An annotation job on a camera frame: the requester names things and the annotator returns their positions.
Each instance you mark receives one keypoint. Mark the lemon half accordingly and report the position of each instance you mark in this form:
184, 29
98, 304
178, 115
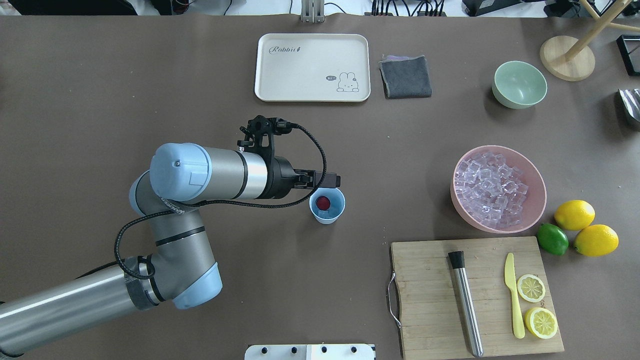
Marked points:
531, 288
541, 322

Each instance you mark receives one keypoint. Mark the shiny metal object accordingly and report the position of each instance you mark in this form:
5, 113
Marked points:
630, 102

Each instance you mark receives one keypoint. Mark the cream rabbit tray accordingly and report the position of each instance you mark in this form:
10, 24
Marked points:
312, 67

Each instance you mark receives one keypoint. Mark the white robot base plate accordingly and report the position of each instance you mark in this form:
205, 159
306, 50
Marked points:
322, 351

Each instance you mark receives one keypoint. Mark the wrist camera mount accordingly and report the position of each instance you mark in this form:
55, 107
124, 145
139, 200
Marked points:
259, 135

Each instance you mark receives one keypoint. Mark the grey folded cloth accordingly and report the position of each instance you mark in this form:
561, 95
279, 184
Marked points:
405, 77

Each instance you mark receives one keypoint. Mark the wooden cutting board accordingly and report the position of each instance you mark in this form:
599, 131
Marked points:
432, 322

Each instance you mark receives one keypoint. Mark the green bowl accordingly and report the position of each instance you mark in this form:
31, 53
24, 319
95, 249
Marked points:
518, 85

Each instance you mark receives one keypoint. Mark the pile of ice cubes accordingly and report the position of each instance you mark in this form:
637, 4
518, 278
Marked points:
490, 190

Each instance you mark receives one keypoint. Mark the lower lemon half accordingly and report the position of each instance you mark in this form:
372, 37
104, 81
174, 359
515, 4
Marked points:
541, 322

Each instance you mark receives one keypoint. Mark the green lime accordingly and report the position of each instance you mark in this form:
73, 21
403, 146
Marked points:
552, 239

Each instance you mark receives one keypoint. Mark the black box at edge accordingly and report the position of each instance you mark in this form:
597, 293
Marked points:
629, 48

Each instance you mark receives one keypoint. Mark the whole lemon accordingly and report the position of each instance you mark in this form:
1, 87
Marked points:
574, 215
596, 240

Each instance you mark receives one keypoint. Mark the pink bowl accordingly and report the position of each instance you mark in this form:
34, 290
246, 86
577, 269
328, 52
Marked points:
536, 199

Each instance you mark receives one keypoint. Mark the yellow plastic knife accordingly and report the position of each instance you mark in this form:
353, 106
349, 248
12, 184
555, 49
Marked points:
518, 326

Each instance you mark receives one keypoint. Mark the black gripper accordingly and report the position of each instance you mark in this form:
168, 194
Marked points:
283, 176

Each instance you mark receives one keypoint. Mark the steel muddler black tip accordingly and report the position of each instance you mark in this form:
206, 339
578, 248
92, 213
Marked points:
470, 323

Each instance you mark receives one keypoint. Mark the lower whole lemon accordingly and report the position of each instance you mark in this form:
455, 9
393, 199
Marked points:
596, 240

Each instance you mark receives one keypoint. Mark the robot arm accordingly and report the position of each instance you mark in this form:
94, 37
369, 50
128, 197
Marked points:
182, 177

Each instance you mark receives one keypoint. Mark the upper whole lemon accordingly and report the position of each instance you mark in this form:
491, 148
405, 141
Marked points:
574, 215

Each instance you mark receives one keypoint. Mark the blue paper cup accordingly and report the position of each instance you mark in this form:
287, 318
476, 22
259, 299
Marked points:
337, 199

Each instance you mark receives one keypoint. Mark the upper lemon half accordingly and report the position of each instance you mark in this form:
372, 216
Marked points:
531, 288

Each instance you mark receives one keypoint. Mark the red strawberry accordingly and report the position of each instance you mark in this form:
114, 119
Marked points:
323, 203

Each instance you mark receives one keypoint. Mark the metal camera post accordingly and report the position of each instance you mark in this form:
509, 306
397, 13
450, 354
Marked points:
312, 11

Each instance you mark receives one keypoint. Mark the wooden stand with base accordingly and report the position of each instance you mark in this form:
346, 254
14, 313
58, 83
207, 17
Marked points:
571, 59

